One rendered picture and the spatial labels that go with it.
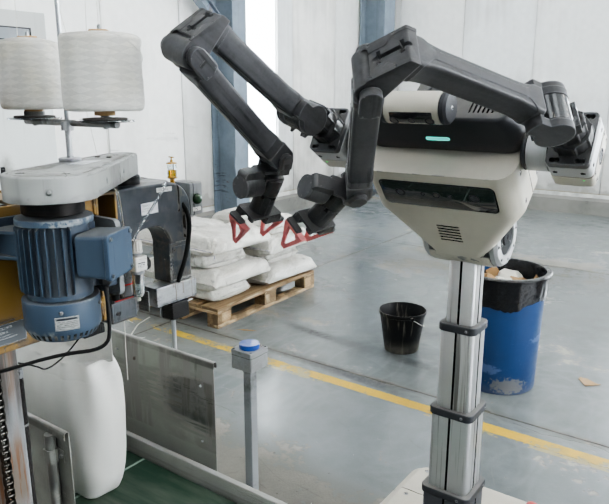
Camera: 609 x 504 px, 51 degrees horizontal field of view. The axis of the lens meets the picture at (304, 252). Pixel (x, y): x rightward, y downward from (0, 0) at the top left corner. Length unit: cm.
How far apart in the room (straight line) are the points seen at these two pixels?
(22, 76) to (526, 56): 838
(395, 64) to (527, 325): 260
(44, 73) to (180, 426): 126
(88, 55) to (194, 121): 609
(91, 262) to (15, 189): 19
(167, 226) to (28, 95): 46
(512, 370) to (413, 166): 220
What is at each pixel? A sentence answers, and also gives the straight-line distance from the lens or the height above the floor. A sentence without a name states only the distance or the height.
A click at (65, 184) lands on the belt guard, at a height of 140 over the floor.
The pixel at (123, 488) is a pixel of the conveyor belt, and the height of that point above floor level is 38.
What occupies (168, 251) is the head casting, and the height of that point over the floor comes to 115.
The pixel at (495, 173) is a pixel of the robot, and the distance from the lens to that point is 149.
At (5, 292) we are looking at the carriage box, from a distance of 150.
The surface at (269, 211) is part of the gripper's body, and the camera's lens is 164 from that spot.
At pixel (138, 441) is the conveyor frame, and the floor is 41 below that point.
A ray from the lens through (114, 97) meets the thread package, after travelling 137.
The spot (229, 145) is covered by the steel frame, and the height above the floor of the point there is 98.
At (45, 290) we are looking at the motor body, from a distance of 135.
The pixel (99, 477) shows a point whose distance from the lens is 211.
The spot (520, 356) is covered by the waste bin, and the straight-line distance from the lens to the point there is 361.
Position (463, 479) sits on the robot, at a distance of 201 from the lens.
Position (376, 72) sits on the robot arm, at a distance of 111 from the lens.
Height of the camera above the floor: 157
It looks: 14 degrees down
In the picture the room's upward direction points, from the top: straight up
